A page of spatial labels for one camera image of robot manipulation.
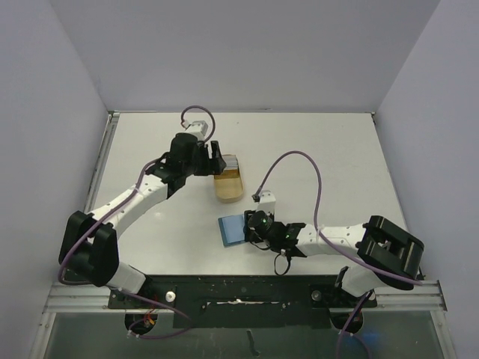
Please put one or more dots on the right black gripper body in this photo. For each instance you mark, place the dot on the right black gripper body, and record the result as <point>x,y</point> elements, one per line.
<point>247,227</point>

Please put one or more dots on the aluminium left side rail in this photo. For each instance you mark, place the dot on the aluminium left side rail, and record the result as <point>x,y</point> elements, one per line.
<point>100,164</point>

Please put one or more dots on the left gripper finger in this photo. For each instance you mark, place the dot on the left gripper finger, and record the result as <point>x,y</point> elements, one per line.
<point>215,150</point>
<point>218,165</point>

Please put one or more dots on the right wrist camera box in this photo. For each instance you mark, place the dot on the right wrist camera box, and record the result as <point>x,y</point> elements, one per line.
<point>266,202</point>

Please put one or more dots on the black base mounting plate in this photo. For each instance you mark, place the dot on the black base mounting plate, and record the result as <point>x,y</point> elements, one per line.
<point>264,301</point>

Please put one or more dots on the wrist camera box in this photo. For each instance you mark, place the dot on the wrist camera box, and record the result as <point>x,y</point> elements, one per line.
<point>198,129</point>
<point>266,202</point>

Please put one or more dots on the aluminium front rail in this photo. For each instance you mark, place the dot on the aluminium front rail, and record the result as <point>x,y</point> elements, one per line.
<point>62,299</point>

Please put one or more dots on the beige oval tray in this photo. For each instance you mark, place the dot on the beige oval tray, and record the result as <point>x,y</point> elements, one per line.
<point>228,186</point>

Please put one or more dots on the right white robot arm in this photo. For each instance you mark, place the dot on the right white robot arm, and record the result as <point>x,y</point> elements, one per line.
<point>382,253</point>

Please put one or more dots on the aluminium rail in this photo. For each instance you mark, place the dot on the aluminium rail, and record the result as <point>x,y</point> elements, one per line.
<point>100,164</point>
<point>62,299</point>

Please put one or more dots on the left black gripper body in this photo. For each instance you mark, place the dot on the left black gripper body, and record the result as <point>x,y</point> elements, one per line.
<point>200,164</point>

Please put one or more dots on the stack of credit cards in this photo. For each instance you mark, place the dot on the stack of credit cards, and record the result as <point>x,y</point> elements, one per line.
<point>231,163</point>

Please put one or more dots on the blue leather card holder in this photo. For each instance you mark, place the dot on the blue leather card holder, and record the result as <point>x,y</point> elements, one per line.
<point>232,230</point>

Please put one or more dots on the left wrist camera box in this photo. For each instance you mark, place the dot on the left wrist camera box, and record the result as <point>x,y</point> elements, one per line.
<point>198,129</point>

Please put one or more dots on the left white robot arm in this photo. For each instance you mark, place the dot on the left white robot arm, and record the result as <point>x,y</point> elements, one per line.
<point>90,244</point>

